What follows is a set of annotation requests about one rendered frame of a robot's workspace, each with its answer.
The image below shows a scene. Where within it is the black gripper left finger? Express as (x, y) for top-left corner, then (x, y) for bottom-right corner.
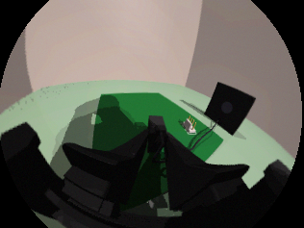
(62, 129), (149, 204)

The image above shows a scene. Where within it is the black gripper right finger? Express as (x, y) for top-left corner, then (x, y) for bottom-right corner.
(164, 132), (249, 211)

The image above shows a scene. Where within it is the green circuit board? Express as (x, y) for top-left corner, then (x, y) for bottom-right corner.
(92, 91), (223, 211)

